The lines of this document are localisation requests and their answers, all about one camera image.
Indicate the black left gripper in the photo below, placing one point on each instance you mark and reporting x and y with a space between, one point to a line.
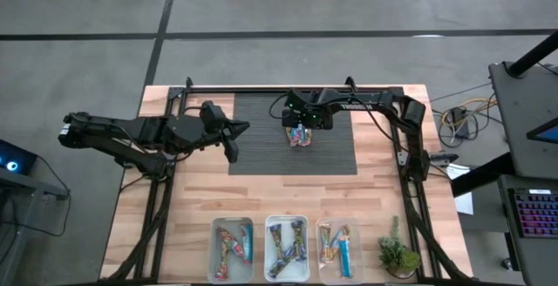
192 131

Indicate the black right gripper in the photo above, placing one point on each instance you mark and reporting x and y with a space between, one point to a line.
309 111

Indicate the bright blue wrapper granola bar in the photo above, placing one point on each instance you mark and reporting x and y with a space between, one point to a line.
345 260
296 134

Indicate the blue and silver granola bar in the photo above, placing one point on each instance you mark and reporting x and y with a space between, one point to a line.
247 236

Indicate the blue-label Chewy granola bar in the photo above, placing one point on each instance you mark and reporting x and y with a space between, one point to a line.
274 238

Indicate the purple-label Chewy granola bar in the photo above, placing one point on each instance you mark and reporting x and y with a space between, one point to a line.
298 239

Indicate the red-ended granola bar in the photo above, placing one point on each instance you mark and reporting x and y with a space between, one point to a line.
223 255

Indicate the blue-ended green granola bar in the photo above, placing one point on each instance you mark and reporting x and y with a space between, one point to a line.
282 265

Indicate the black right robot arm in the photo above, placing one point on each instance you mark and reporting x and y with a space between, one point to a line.
370 103

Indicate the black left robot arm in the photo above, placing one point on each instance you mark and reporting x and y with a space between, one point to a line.
109 129

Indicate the gray woven placemat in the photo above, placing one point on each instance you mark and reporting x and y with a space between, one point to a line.
261 155

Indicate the translucent plastic storage bin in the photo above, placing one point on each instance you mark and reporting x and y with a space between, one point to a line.
235 222
355 229
287 233

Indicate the small black control box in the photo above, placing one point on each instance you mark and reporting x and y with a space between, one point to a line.
442 158

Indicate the artificial pale green sprig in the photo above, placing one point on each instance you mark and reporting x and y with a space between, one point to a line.
395 225

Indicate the black power adapter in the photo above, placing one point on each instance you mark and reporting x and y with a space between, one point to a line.
460 122

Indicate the artificial green succulent plant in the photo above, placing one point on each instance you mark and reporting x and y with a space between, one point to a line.
399 257

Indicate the white paper sheet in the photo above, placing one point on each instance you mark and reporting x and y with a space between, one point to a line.
464 203

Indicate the gray side desk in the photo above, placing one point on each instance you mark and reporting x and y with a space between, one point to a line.
30 183

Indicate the black computer with blue light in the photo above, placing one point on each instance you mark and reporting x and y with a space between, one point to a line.
17 157

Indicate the black slanted pole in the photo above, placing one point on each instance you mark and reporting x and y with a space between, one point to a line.
534 55

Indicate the black equipment cart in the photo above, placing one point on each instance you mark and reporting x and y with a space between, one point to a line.
540 159

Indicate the blue-screen monitor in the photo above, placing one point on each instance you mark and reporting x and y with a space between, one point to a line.
550 134

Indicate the backlit black keyboard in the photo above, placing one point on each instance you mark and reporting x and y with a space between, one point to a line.
538 214

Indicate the black aluminium table frame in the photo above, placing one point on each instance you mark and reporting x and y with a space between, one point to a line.
244 89

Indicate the silver metal mounting bracket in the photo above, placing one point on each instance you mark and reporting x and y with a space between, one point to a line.
402 159

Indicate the black diagonal frame strut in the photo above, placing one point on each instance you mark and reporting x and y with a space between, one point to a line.
136 243
438 247

